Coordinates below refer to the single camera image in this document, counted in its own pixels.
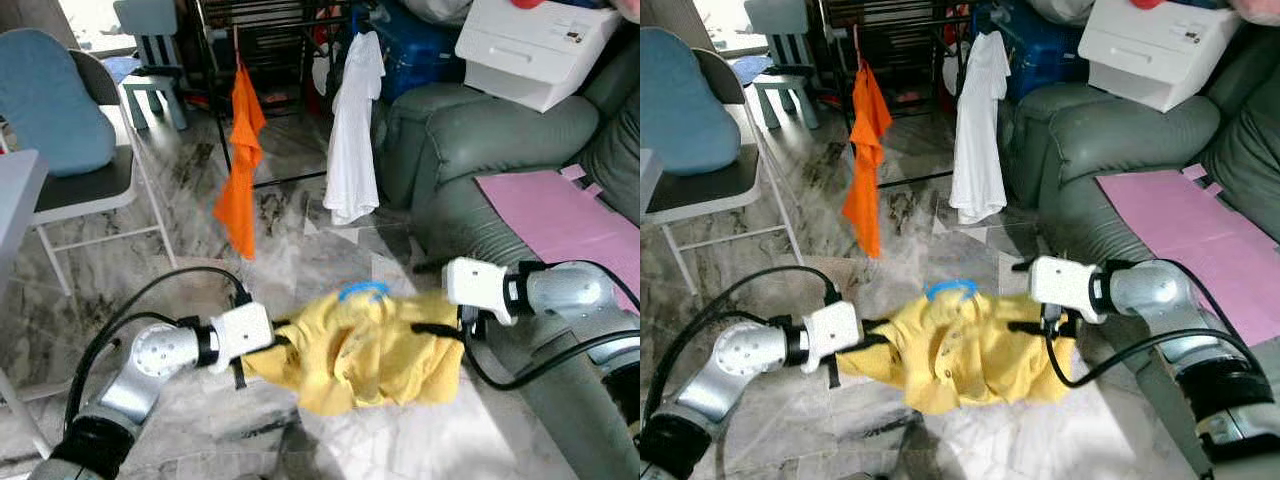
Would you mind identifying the yellow shirt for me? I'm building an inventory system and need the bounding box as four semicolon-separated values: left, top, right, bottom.
838;285;1076;416
243;285;466;416

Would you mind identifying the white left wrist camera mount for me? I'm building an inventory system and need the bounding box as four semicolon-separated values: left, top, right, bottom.
208;302;276;373
795;300;863;373

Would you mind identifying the blue storage box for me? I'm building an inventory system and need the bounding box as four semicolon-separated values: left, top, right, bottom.
1000;0;1091;101
375;0;471;101

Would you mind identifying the white child chair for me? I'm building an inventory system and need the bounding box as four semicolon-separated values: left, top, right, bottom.
112;0;191;131
745;0;821;131

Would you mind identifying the pink mat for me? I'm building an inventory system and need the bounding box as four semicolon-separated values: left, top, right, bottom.
475;165;641;311
1095;165;1280;346

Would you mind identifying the white plastic case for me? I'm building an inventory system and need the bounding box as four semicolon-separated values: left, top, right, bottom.
455;0;626;113
1078;0;1241;113

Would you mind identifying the white shirt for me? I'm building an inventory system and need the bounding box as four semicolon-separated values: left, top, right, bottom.
948;30;1011;226
323;30;386;226

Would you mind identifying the grey folding chair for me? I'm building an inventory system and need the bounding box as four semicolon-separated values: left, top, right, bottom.
640;48;806;296
0;50;179;296

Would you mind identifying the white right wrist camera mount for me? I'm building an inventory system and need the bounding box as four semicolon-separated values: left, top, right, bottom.
442;257;516;326
1030;256;1101;326

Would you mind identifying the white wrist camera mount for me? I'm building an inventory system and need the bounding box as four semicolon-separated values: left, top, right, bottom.
1030;256;1101;326
795;300;863;373
442;257;516;326
208;302;276;373

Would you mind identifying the black metal drying rack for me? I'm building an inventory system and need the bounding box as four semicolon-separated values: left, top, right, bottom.
818;0;1011;191
195;0;401;191

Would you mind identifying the short black left arm cable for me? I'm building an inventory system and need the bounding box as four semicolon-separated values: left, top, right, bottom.
85;310;201;379
658;311;794;393

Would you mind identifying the light blue cushion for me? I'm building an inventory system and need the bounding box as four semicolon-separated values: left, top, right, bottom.
0;28;118;179
640;28;741;176

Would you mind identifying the green leather sofa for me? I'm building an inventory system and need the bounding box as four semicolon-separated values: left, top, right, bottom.
1000;25;1280;480
372;40;641;480

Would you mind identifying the orange shirt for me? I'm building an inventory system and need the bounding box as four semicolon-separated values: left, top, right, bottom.
212;60;269;261
842;60;894;259

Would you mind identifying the long black left arm cable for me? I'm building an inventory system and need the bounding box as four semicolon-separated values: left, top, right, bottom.
643;262;841;433
65;264;251;431

